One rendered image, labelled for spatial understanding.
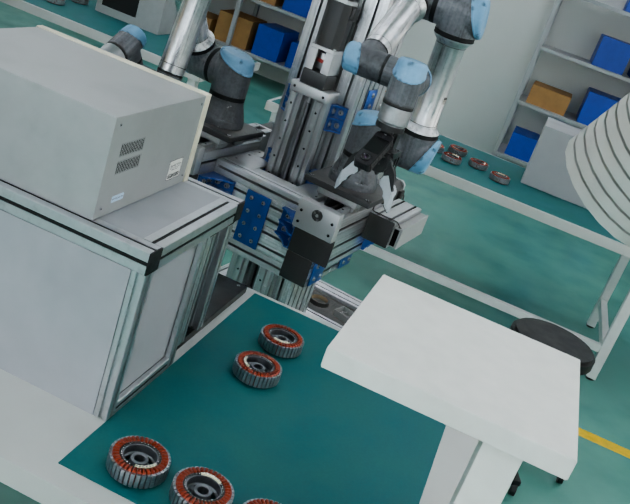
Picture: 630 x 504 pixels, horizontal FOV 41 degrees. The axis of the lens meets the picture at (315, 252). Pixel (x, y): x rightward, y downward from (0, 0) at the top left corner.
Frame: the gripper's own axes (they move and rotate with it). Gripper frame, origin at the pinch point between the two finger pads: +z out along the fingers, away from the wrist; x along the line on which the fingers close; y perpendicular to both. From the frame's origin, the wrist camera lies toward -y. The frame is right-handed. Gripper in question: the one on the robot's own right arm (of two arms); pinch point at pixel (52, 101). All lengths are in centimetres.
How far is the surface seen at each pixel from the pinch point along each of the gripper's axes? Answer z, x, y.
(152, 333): 51, -20, 63
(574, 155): 48, -113, 107
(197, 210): 27, -32, 57
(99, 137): 41, -56, 41
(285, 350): 25, 4, 86
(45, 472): 86, -27, 64
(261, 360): 33, 0, 83
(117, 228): 47, -44, 51
